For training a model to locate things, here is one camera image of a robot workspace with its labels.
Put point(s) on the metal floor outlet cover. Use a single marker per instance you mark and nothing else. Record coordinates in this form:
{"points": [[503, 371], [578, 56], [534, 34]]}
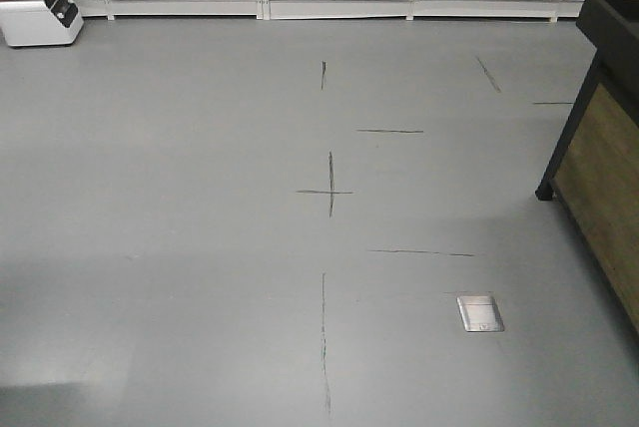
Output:
{"points": [[480, 313]]}

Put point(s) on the black wooden produce stand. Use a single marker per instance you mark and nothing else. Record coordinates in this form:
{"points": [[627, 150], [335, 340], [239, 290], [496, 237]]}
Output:
{"points": [[593, 170]]}

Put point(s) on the white floor appliance box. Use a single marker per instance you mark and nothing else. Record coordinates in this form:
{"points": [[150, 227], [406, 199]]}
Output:
{"points": [[35, 23]]}

